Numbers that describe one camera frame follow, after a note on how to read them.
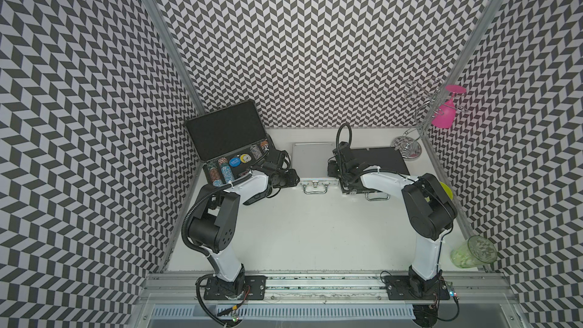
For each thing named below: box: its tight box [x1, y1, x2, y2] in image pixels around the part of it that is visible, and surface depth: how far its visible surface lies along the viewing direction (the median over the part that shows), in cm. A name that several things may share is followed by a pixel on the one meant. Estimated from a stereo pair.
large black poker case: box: [183, 99, 271, 187], surface depth 104 cm
